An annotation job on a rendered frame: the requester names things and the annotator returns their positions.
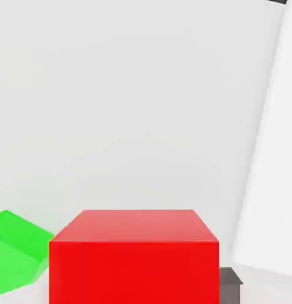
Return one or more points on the small red cube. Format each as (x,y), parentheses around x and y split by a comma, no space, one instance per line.
(134,270)

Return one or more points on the small green cube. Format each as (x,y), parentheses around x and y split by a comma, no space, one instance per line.
(15,251)

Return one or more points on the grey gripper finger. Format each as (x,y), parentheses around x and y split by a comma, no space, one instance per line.
(229,289)

